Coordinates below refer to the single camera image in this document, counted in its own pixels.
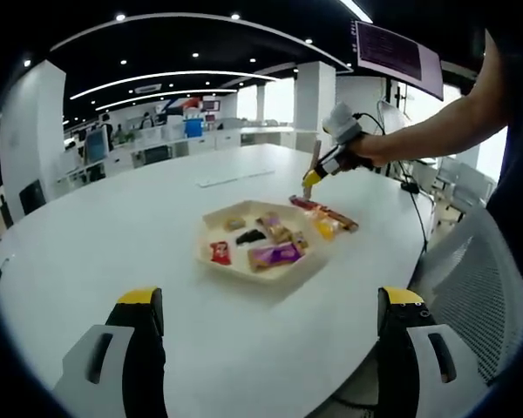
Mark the small black food packet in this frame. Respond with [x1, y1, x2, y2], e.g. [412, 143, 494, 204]
[234, 229, 267, 247]

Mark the purple food snack packet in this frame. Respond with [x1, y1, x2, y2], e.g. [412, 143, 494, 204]
[255, 212, 291, 243]
[247, 243, 304, 273]

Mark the person's dark shirt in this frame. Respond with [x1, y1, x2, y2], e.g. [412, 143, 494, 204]
[483, 25, 523, 223]

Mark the white square pillar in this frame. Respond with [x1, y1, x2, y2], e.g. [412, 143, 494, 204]
[0, 60, 66, 210]
[294, 61, 336, 153]

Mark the hanging dark screen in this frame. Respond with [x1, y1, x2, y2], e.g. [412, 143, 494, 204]
[355, 19, 445, 99]

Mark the beige hexagonal container tray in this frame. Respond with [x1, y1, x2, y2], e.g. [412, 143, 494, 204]
[195, 199, 322, 284]

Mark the long white counter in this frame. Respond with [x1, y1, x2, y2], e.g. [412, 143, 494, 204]
[56, 124, 297, 188]

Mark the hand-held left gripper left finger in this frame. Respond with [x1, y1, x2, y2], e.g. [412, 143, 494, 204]
[52, 286, 167, 418]

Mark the person's right hand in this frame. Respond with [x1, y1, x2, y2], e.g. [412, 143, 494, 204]
[345, 131, 390, 169]

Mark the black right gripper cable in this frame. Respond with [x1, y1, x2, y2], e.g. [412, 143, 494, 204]
[352, 111, 429, 254]

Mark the table socket panel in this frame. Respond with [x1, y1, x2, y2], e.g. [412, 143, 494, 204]
[196, 168, 275, 188]

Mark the black cabinet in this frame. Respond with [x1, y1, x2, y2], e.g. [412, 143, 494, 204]
[19, 179, 47, 215]

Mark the small red food packet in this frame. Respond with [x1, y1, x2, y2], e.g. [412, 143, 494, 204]
[209, 241, 233, 266]

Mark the small brown food packet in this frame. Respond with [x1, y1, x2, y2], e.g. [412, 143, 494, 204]
[289, 231, 310, 252]

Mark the yellow food snack packet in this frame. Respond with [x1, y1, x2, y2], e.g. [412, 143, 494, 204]
[311, 212, 348, 240]

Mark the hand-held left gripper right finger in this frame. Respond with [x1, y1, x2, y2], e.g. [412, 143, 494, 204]
[376, 286, 485, 418]

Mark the long red food packet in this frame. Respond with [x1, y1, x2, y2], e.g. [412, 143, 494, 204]
[289, 195, 359, 232]

